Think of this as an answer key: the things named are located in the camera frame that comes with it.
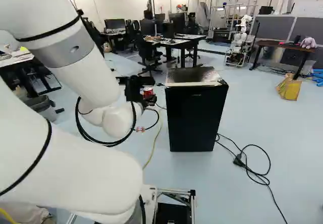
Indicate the blue foam tubes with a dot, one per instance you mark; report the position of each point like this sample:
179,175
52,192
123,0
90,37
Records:
318,77

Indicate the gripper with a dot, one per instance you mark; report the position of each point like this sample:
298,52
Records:
133,89

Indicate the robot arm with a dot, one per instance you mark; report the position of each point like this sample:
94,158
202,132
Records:
75,163

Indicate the black office chair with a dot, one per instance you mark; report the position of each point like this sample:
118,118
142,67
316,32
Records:
146,50

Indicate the red drink can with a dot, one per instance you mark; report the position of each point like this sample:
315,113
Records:
148,93

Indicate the grey waste bin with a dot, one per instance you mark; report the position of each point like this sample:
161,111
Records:
43,108

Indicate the white robot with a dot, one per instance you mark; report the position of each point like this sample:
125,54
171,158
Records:
241,38

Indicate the pink plush toy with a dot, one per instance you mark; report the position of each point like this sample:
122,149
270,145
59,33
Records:
308,43

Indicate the white top desk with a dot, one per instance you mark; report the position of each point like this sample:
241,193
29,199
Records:
17,60

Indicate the dark wooden desk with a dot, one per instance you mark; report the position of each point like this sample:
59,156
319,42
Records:
282,45

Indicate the black top desk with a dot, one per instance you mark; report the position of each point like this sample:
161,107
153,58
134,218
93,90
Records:
186,37

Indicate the black mini fridge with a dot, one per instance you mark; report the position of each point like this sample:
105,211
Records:
194,118

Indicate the yellow paper bag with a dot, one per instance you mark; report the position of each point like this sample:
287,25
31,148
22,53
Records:
290,89

